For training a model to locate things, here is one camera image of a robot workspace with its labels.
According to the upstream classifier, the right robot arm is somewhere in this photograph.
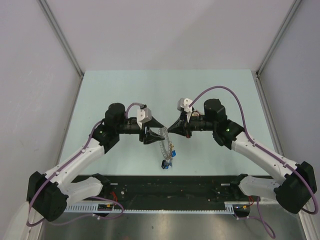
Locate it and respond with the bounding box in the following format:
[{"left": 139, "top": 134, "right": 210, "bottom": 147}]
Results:
[{"left": 168, "top": 98, "right": 317, "bottom": 214}]

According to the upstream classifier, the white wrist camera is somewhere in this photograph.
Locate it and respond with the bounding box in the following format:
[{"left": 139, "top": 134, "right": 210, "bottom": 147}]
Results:
[
  {"left": 177, "top": 98, "right": 193, "bottom": 113},
  {"left": 136, "top": 105, "right": 152, "bottom": 129}
]

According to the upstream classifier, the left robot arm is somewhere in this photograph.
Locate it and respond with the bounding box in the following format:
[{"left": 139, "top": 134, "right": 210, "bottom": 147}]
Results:
[{"left": 26, "top": 103, "right": 165, "bottom": 222}]

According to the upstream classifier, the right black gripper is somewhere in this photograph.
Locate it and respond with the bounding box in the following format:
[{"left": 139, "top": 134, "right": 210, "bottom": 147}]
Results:
[{"left": 168, "top": 111, "right": 216, "bottom": 139}]

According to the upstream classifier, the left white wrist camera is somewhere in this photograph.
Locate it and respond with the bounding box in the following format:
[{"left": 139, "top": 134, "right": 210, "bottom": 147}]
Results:
[{"left": 136, "top": 105, "right": 152, "bottom": 129}]

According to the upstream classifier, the slotted cable duct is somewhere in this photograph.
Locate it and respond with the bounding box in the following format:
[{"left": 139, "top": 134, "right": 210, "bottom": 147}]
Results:
[{"left": 64, "top": 202, "right": 235, "bottom": 215}]

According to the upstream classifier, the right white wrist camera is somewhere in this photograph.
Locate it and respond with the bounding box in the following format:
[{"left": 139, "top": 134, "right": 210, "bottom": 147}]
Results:
[{"left": 177, "top": 98, "right": 193, "bottom": 113}]

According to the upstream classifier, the left aluminium frame post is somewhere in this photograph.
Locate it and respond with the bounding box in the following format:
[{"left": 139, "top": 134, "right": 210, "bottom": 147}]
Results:
[{"left": 37, "top": 0, "right": 85, "bottom": 77}]

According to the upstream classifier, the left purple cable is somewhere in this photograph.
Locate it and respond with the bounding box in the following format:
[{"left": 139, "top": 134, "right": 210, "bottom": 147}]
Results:
[{"left": 26, "top": 102, "right": 126, "bottom": 227}]

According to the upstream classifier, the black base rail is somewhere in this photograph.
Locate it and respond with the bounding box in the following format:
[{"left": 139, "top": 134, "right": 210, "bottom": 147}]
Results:
[{"left": 67, "top": 173, "right": 261, "bottom": 211}]

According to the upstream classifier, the right aluminium frame post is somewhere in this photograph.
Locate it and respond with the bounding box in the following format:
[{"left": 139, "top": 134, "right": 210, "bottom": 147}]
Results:
[{"left": 256, "top": 0, "right": 305, "bottom": 76}]

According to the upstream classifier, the aluminium frame post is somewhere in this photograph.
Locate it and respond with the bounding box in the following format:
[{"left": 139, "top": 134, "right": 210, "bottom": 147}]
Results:
[
  {"left": 256, "top": 0, "right": 305, "bottom": 76},
  {"left": 37, "top": 0, "right": 85, "bottom": 77}
]

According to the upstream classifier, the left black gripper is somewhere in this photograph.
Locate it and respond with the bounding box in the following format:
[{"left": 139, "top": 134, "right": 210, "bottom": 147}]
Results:
[{"left": 116, "top": 116, "right": 164, "bottom": 144}]

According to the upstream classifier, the red tag key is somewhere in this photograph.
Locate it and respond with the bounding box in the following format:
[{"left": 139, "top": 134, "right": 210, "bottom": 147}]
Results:
[{"left": 192, "top": 110, "right": 202, "bottom": 116}]

